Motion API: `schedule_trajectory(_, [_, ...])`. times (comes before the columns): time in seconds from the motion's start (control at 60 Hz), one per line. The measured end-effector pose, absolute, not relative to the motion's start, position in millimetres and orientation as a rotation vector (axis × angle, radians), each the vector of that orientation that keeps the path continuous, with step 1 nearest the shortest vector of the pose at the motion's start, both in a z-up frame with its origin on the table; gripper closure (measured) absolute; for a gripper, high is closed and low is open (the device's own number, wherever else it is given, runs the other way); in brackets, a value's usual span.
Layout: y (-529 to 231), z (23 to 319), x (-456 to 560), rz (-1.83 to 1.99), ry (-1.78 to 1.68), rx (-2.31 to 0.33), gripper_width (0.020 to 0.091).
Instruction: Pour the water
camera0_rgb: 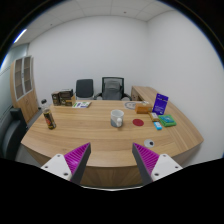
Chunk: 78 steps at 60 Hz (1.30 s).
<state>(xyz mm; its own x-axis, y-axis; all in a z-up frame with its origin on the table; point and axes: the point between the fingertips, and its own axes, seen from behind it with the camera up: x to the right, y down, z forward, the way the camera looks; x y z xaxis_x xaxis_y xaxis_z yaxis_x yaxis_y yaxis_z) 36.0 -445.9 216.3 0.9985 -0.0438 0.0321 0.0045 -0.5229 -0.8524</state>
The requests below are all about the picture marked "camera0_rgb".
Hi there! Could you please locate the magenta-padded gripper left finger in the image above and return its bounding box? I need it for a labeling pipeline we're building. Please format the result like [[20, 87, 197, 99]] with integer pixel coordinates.
[[40, 142, 92, 185]]

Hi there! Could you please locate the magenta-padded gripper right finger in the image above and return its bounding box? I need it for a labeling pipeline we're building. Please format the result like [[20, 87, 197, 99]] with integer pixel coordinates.
[[132, 142, 184, 185]]

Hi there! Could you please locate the clear bottle with dark label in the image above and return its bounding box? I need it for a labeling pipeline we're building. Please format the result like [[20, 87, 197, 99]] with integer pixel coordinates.
[[40, 98, 57, 131]]

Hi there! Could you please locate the small blue card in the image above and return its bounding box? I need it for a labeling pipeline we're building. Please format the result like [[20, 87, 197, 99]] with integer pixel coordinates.
[[152, 121, 163, 131]]

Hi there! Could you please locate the flat green box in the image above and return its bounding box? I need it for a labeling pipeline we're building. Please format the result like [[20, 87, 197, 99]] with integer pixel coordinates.
[[157, 114, 178, 128]]

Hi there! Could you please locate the flat round red coaster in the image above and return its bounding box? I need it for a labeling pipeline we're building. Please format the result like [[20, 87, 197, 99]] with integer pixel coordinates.
[[132, 118, 145, 127]]

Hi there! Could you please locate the black leather sofa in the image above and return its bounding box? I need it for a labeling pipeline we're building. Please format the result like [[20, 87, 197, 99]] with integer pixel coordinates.
[[0, 107, 28, 160]]

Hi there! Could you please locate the orange wooden tissue box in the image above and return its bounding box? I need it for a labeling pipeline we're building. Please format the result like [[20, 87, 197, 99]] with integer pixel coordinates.
[[134, 102, 154, 115]]

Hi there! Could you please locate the purple standing sign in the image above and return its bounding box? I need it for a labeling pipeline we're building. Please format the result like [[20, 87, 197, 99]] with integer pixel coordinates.
[[152, 92, 170, 115]]

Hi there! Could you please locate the white printed leaflet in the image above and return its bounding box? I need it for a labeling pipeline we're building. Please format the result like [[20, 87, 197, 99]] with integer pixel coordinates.
[[72, 100, 92, 109]]

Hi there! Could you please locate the white and grey mug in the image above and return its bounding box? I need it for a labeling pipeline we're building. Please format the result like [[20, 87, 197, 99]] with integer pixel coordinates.
[[110, 109, 125, 128]]

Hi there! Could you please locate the round glass ashtray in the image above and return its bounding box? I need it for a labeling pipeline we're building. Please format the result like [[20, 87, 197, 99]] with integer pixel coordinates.
[[124, 101, 138, 111]]

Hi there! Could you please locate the large dark brown box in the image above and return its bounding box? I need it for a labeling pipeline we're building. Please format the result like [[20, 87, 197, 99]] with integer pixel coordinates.
[[58, 88, 77, 107]]

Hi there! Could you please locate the wooden glass-door cabinet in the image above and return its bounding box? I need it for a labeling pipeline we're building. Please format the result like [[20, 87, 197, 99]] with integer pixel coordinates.
[[9, 55, 40, 124]]

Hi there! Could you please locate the wooden side desk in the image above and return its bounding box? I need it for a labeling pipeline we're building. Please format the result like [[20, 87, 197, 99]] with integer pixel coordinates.
[[130, 85, 158, 103]]

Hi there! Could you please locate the black office chair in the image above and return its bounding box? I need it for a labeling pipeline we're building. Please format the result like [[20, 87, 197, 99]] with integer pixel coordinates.
[[75, 78, 95, 100]]

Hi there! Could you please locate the grey mesh office chair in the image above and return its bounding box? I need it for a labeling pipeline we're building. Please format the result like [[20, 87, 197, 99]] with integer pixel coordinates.
[[94, 76, 132, 101]]

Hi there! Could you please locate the rectangular ceiling light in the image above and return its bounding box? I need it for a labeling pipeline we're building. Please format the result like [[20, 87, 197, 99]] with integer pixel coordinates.
[[13, 28, 28, 45]]

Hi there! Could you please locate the round desk cable grommet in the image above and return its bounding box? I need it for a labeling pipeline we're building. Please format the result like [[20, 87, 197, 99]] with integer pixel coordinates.
[[143, 138, 156, 149]]

